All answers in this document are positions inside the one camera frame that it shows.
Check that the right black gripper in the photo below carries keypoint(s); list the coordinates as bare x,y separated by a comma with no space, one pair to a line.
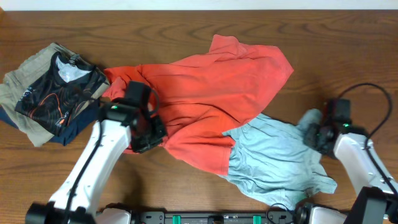
308,137

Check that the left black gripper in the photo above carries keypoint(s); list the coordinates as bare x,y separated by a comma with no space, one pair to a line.
162,132

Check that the light blue t-shirt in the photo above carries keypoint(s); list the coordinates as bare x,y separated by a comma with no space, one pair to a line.
270,163

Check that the red t-shirt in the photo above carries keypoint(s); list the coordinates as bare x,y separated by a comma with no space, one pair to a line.
203,96

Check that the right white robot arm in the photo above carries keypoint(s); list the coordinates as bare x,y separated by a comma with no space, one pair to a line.
376,190

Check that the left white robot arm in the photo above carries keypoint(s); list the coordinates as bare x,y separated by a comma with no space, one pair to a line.
120,125

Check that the navy folded garment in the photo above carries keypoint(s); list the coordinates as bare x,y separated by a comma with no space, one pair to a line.
73,132

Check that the black orange patterned shirt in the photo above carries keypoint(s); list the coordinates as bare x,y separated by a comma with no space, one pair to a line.
67,78

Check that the khaki folded garment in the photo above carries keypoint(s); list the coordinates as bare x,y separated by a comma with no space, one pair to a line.
16,82

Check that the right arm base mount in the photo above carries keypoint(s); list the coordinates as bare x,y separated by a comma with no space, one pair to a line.
311,213

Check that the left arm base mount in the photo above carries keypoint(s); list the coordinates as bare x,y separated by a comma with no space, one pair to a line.
117,213

